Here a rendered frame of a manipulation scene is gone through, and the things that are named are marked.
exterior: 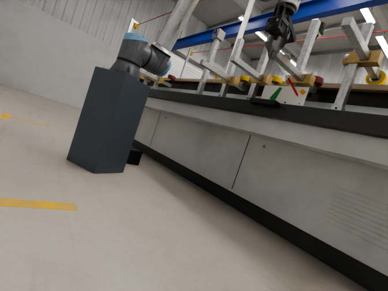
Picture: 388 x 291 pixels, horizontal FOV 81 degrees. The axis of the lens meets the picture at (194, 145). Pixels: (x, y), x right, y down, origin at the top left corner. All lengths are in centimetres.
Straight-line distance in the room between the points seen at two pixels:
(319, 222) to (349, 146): 44
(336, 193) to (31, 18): 863
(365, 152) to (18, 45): 857
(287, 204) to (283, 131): 42
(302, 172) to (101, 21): 848
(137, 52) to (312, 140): 110
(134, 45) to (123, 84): 27
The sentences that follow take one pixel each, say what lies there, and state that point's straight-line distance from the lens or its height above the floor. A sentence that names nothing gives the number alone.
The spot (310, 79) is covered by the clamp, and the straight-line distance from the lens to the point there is 131.
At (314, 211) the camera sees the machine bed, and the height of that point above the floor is 22.
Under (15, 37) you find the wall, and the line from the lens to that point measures 881.
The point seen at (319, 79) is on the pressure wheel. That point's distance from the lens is 143.
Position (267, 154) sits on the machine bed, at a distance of 154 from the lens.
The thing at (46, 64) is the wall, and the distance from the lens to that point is 875.
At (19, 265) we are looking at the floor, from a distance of 69.
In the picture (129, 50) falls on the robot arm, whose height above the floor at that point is 75.
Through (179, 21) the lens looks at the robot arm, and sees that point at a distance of 165.
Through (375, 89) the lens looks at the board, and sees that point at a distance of 141.
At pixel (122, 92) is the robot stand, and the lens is 140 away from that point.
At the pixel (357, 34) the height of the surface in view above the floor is 94.
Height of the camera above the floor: 40
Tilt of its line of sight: 3 degrees down
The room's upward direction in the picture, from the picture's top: 19 degrees clockwise
